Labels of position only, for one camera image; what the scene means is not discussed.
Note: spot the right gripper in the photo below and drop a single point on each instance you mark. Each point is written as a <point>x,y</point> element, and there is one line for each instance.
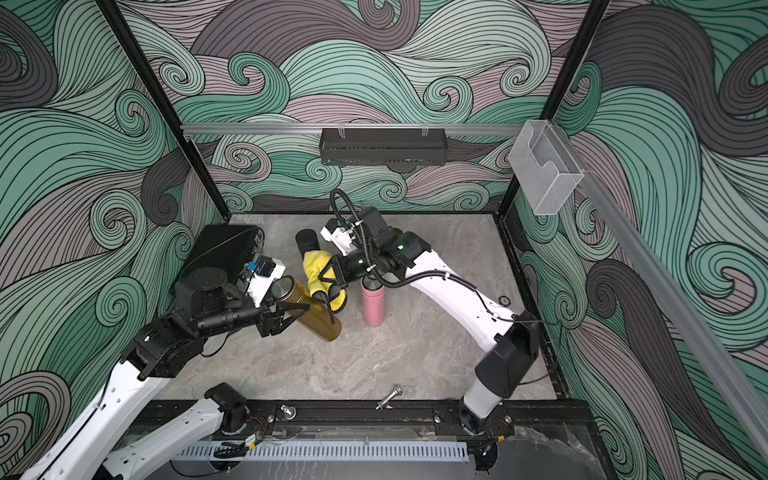
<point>342,266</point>

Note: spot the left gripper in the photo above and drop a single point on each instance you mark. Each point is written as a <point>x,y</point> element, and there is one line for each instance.
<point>273,321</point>

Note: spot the gold thermos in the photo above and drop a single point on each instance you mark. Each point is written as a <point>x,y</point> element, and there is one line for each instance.
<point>319,319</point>

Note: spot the yellow cleaning cloth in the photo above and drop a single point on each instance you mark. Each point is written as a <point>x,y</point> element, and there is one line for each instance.
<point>320,276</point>

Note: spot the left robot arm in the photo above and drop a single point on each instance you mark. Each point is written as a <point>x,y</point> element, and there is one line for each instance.
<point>206,305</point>

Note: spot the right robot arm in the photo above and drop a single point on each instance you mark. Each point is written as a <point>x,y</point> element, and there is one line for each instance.
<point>370,248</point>

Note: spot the pink thermos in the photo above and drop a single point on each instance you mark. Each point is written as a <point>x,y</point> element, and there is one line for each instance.
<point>373,300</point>

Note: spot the black thermos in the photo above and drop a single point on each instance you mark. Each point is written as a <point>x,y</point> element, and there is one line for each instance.
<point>307,241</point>

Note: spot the black case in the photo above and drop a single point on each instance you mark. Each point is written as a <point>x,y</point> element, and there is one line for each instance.
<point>220,255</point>

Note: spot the silver bolt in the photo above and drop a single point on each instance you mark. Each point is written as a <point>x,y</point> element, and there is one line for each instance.
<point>385,403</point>

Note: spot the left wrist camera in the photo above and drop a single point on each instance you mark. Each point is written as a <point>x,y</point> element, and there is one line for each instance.
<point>259,275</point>

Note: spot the black wall shelf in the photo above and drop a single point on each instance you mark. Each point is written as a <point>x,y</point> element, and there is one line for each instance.
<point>399,147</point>

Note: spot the white slotted cable duct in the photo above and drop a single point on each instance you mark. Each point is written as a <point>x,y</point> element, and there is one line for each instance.
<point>339,451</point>

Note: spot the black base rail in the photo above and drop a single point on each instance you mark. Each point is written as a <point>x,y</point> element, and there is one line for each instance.
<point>283,418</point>

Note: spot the clear plastic wall holder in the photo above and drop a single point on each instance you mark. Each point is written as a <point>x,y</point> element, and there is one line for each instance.
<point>544,162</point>

